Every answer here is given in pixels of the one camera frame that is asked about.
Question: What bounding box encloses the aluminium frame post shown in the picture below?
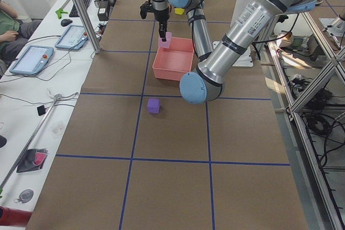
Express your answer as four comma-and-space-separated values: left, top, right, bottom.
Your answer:
72, 0, 100, 54

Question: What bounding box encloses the seated person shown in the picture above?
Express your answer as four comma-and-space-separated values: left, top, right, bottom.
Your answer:
1, 1, 42, 66

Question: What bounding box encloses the red pink pouch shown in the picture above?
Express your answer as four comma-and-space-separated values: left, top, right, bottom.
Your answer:
16, 149, 48, 173

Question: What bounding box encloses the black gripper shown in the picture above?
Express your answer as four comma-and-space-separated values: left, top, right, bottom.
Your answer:
140, 0, 170, 38

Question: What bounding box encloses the black keyboard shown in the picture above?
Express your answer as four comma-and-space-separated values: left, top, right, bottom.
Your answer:
68, 0, 93, 18

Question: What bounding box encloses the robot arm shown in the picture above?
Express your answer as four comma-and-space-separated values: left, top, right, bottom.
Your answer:
140, 0, 316, 104

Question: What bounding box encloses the purple foam block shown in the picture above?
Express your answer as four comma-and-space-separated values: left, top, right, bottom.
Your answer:
147, 98, 160, 114

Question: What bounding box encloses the blue teach pendant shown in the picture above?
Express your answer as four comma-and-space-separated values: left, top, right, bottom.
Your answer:
54, 25, 88, 50
10, 45, 54, 75

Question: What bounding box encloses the black computer mouse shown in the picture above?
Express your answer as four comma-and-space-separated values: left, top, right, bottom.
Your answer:
60, 19, 73, 27

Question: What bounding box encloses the pink plastic bin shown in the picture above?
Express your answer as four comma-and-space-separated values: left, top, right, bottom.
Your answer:
152, 37, 194, 81

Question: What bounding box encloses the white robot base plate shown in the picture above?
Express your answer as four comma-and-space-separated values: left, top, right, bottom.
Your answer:
212, 40, 254, 68

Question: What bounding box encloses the blue teach pendant far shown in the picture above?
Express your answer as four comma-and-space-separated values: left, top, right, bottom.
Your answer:
54, 25, 88, 50

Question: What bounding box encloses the aluminium frame strut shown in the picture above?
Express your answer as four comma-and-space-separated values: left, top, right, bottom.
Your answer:
1, 94, 62, 193

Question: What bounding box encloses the blue teach pendant near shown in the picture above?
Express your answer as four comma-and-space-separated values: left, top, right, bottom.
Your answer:
10, 45, 54, 75

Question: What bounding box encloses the yellow foam block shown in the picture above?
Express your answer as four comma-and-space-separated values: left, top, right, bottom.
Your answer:
175, 8, 184, 15

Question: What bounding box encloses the pink foam block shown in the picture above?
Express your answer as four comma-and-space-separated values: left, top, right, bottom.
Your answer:
158, 32, 172, 48

